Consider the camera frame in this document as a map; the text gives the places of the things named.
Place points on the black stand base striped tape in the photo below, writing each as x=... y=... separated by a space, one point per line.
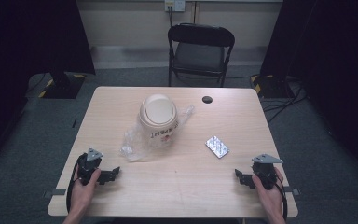
x=63 y=87
x=270 y=87

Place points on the person's right hand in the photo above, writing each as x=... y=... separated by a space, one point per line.
x=270 y=199

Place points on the person's left hand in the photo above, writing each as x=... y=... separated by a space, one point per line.
x=82 y=191

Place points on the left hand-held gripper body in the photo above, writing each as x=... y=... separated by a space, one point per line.
x=88 y=163

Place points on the clear plastic bag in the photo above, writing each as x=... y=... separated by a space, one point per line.
x=130 y=144

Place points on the grey table edge bracket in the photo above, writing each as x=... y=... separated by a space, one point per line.
x=292 y=191
x=55 y=193

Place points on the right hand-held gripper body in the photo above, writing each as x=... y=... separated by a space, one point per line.
x=265 y=172

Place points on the small black floor strip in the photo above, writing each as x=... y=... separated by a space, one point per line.
x=74 y=123

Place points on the white wall socket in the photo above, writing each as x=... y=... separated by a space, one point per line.
x=174 y=4

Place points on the dark curtain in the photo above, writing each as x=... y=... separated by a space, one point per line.
x=28 y=46
x=332 y=62

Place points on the black folding chair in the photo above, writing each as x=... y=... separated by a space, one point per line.
x=199 y=56

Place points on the silver pill blister pack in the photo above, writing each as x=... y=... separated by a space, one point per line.
x=217 y=146

